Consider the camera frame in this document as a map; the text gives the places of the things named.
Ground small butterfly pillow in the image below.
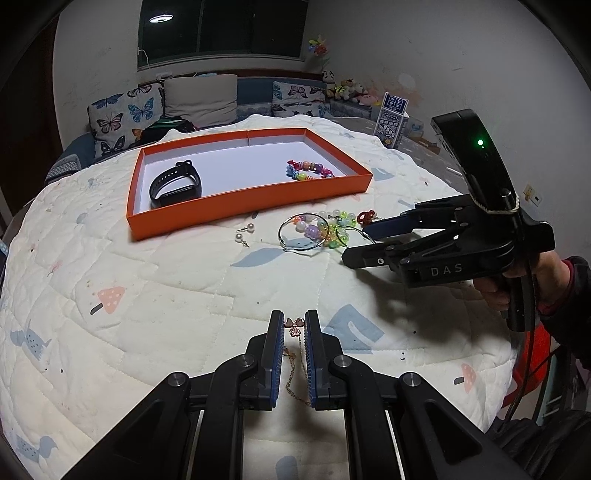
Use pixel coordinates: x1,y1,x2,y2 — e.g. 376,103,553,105
272,80,326,105
271,102,333,119

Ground rose gold necklace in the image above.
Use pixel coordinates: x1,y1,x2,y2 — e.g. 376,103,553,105
283,316,315,407

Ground red plastic object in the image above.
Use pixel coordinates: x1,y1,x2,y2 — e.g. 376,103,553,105
505,330,555,409

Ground silver hoop earring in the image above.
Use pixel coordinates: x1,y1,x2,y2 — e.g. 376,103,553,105
339,224,377,247
278,213,331,254

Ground person's right hand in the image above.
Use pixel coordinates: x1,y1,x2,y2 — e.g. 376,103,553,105
475,251,571,317

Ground pastel bead bracelet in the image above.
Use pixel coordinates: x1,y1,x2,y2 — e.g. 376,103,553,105
288,210,356,250

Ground beige pillow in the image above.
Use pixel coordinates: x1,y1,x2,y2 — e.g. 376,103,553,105
164,74,238,127

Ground blue and white carton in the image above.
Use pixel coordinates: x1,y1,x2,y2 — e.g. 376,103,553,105
373,91,411,149

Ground colorful pinwheel flowers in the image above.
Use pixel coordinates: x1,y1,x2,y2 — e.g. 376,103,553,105
308,39,332,72

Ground person's right forearm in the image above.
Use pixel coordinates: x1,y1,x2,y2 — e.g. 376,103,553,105
538,256,591,358

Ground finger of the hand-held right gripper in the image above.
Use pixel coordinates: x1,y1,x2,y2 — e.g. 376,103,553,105
342,227,468,271
362,194,475,242

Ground orange tray box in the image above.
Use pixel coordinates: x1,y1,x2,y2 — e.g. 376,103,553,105
126,128,374,241

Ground pile of plush toys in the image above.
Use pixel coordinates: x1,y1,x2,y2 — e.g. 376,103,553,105
322,69,384,106

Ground blue sofa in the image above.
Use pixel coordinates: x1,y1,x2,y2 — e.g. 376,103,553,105
46,74,384,185

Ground black smart band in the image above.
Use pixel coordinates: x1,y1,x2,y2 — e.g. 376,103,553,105
148,159,203,208

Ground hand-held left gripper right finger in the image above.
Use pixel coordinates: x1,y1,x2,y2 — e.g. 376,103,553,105
305,310,532,480

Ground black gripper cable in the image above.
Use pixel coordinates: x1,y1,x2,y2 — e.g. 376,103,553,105
503,277,543,421

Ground dark window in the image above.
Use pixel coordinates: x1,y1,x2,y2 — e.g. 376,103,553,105
137,0,309,71

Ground colorful animal bead bracelet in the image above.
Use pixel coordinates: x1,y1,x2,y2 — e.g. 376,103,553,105
285,160,335,182

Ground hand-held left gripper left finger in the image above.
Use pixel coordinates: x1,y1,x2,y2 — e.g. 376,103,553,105
60,310,284,480

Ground large butterfly pillow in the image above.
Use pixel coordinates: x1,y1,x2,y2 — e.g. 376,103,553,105
88,82,164,160

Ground white printed quilt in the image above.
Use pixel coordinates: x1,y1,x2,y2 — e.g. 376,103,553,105
0,113,520,480

